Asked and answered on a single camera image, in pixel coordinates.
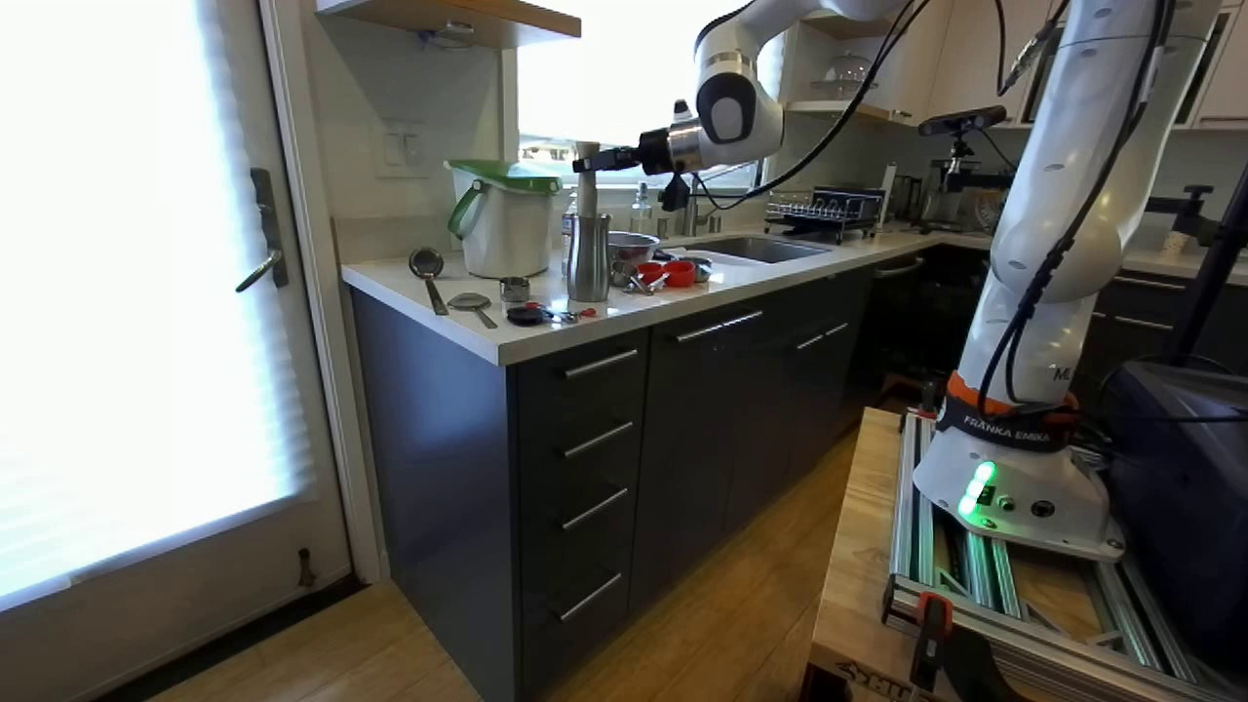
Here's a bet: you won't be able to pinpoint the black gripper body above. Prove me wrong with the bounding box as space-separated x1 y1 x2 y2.
574 144 675 174

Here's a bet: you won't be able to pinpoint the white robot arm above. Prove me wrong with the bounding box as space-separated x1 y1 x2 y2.
574 0 1219 562

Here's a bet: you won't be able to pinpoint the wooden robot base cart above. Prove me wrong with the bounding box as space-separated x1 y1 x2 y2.
808 409 1248 702

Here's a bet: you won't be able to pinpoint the tall silver cup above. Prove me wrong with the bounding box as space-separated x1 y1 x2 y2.
564 213 607 305

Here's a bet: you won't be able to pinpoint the red measuring cup front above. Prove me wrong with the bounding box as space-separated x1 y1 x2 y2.
629 255 709 293

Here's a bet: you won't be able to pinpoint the kitchen sink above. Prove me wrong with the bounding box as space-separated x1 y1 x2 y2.
686 232 831 265

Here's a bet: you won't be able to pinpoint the white bin green lid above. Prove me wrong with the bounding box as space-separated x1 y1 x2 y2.
448 158 561 278

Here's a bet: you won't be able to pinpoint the metal measuring spoons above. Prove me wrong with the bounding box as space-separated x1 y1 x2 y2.
448 293 499 326

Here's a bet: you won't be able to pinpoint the metal ladle spoon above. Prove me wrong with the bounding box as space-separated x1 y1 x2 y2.
408 250 448 315

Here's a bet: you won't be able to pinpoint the dark cabinet drawers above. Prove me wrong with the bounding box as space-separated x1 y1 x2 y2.
356 271 883 702

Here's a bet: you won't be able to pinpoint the wooden wall shelf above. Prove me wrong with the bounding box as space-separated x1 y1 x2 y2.
311 0 579 47

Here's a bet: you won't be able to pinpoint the door lever handle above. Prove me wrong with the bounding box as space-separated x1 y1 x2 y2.
232 168 289 293

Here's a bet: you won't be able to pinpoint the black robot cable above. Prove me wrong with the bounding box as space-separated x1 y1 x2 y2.
686 0 1173 405

